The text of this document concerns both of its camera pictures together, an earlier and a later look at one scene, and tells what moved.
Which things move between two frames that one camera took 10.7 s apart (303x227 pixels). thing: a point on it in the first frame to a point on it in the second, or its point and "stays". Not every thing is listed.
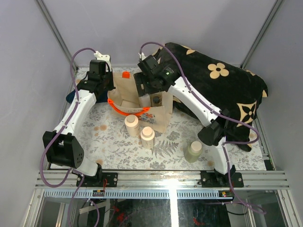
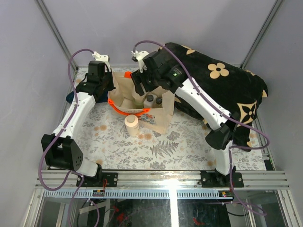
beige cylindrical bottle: (132, 123) stays
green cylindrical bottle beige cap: (192, 153) to (138, 104)
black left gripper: (109, 72) stays
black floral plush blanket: (238, 91) stays
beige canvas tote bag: (123, 98) stays
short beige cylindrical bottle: (147, 135) to (128, 103)
